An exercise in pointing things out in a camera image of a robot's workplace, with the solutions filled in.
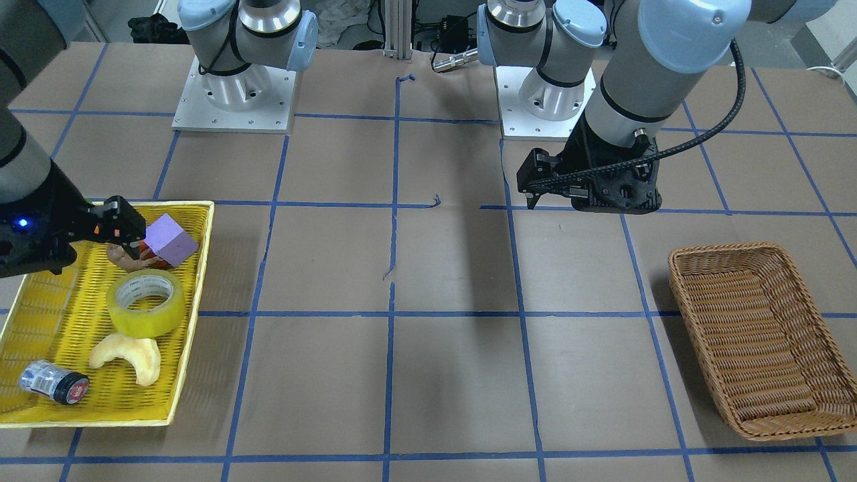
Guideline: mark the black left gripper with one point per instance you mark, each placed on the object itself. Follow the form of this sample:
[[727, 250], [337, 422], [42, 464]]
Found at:
[[577, 155]]

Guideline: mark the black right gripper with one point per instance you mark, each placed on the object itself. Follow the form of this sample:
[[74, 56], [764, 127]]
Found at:
[[59, 209]]

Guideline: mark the yellow clear tape roll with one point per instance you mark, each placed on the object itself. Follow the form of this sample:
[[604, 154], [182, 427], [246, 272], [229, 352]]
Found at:
[[146, 303]]

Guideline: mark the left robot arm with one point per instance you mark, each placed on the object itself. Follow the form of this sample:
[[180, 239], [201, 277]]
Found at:
[[663, 49]]

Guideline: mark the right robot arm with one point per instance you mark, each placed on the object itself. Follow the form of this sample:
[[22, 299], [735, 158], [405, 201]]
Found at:
[[33, 33]]

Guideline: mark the brown toy animal figure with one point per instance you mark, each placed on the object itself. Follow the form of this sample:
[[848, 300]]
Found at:
[[118, 256]]

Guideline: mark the orange toy carrot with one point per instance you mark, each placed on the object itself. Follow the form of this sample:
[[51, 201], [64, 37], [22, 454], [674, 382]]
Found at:
[[149, 259]]

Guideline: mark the purple foam cube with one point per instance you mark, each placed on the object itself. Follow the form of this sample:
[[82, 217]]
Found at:
[[169, 240]]

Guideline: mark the yellow woven tray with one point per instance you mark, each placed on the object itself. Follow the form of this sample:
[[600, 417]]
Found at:
[[60, 318]]

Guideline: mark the small black capped bottle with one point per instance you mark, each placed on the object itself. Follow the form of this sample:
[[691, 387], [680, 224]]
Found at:
[[63, 386]]

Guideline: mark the pale banana slice toy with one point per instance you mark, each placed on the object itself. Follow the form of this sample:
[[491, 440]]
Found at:
[[142, 353]]

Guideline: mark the brown wicker basket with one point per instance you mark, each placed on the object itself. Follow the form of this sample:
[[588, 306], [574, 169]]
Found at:
[[769, 361]]

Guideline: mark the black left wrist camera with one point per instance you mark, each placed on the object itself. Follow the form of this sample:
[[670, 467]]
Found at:
[[538, 165]]

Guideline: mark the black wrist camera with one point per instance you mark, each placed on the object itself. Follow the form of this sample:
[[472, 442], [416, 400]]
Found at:
[[538, 165], [115, 222]]

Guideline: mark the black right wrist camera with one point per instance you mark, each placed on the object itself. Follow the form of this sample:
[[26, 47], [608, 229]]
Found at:
[[115, 222]]

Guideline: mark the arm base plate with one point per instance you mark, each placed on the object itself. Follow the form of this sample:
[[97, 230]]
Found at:
[[258, 100], [533, 109]]

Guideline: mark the aluminium frame post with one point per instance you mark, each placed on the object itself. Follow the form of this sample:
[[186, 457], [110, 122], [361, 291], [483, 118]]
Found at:
[[398, 29]]

